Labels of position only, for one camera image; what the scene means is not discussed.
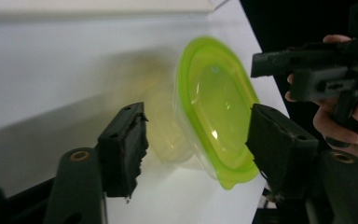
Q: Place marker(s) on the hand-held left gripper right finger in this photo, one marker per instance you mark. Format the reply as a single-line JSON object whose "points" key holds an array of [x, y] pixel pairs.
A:
{"points": [[282, 149]]}

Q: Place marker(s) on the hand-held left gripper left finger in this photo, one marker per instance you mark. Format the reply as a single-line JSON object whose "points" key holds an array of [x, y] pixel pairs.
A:
{"points": [[121, 149]]}

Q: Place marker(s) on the green lid plastic container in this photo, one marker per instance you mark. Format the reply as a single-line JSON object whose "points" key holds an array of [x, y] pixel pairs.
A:
{"points": [[217, 102]]}

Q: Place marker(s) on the white table mat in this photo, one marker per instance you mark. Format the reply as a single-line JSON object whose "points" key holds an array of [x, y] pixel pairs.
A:
{"points": [[43, 62]]}

